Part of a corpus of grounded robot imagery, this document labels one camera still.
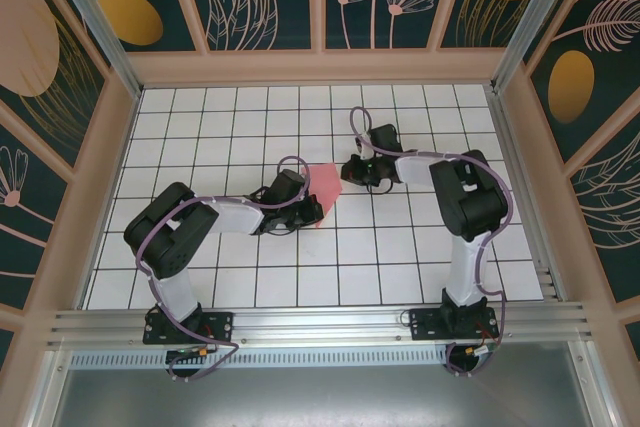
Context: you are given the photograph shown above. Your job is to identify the pink paper sheet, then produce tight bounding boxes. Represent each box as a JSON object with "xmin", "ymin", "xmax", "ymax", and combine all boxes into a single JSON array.
[{"xmin": 307, "ymin": 162, "xmax": 345, "ymax": 229}]

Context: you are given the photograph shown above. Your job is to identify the long aluminium mounting rail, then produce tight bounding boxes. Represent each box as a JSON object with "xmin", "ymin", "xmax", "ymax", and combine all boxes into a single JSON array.
[{"xmin": 47, "ymin": 301, "xmax": 599, "ymax": 351}]

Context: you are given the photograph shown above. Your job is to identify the clear plastic corner strip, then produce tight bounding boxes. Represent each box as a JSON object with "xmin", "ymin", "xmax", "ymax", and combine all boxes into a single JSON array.
[{"xmin": 39, "ymin": 0, "xmax": 144, "ymax": 98}]

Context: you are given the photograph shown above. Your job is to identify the wall panel peach circle gold lines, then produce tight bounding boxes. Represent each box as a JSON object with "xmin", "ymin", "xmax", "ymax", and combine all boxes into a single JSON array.
[{"xmin": 0, "ymin": 0, "xmax": 110, "ymax": 173}]

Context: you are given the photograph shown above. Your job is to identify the wall panel with orange ellipse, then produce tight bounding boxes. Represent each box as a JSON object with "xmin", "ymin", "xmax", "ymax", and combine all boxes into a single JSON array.
[{"xmin": 74, "ymin": 0, "xmax": 207, "ymax": 54}]

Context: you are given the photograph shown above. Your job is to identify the wall panel with pink leaves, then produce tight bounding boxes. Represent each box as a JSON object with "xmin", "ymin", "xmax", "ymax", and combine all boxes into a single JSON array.
[{"xmin": 564, "ymin": 131, "xmax": 640, "ymax": 304}]

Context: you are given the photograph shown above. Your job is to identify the slotted grey cable duct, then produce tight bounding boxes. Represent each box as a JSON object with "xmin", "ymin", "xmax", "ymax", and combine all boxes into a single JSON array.
[{"xmin": 69, "ymin": 350, "xmax": 451, "ymax": 369}]

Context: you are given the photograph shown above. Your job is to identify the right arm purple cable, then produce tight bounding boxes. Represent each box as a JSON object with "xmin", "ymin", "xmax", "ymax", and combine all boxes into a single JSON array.
[{"xmin": 348, "ymin": 105, "xmax": 515, "ymax": 379}]

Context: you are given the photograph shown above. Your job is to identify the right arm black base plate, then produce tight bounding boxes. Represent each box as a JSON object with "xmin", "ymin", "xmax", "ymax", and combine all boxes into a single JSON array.
[{"xmin": 408, "ymin": 307, "xmax": 500, "ymax": 343}]

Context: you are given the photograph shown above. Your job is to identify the grey metal sheet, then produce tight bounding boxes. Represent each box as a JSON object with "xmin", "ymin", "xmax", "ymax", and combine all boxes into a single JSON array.
[{"xmin": 49, "ymin": 341, "xmax": 601, "ymax": 427}]

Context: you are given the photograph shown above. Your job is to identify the aluminium corner post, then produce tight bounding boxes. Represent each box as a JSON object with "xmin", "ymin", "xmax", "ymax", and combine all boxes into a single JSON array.
[{"xmin": 492, "ymin": 0, "xmax": 584, "ymax": 93}]

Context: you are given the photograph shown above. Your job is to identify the aluminium side rail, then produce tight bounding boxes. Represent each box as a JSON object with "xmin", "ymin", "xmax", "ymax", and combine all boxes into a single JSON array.
[{"xmin": 487, "ymin": 86, "xmax": 569, "ymax": 303}]

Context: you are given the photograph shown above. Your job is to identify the wall panel orange ellipse feather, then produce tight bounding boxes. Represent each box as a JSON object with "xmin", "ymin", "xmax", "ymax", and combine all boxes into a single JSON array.
[{"xmin": 524, "ymin": 0, "xmax": 640, "ymax": 164}]

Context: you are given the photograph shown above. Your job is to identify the wall panel single flower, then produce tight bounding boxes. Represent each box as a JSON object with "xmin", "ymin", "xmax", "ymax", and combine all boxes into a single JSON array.
[{"xmin": 0, "ymin": 104, "xmax": 70, "ymax": 312}]

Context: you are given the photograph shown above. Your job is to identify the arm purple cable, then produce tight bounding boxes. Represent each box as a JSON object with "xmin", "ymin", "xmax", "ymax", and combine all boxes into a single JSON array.
[
  {"xmin": 135, "ymin": 155, "xmax": 312, "ymax": 384},
  {"xmin": 348, "ymin": 105, "xmax": 515, "ymax": 379}
]

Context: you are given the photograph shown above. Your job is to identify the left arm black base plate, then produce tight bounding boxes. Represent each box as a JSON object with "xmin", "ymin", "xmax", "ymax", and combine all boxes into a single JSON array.
[{"xmin": 143, "ymin": 310, "xmax": 235, "ymax": 346}]

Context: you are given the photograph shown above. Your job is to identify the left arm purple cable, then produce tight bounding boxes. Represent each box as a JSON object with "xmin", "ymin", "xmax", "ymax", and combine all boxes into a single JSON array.
[{"xmin": 135, "ymin": 155, "xmax": 312, "ymax": 384}]

